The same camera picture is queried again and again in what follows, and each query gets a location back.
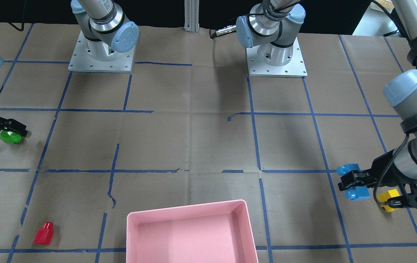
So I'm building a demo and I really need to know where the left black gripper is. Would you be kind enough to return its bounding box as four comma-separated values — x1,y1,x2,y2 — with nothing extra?
338,150,413,191

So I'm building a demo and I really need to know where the blue toy block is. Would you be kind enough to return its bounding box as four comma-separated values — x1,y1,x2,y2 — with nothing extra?
336,163,371,201

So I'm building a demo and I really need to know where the green toy block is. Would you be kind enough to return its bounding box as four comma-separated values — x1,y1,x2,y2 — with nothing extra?
0,130,22,144

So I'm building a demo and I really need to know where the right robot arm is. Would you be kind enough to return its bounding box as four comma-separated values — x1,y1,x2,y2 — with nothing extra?
0,0,140,143

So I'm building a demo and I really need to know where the pink plastic box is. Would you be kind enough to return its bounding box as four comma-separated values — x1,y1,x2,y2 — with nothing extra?
125,199,258,263

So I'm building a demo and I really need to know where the yellow toy block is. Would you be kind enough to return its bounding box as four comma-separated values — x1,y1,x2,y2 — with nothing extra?
376,188,401,213

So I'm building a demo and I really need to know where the red toy block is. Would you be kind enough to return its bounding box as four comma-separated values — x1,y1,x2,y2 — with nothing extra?
33,222,54,245

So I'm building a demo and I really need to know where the black camera cable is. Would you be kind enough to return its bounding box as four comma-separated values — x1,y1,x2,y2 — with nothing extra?
373,135,410,205

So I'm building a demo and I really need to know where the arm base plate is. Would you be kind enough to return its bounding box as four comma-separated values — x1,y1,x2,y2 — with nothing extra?
68,32,136,73
245,38,308,78

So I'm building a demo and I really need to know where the aluminium frame post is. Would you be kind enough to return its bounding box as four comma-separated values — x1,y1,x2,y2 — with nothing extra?
183,0,200,34

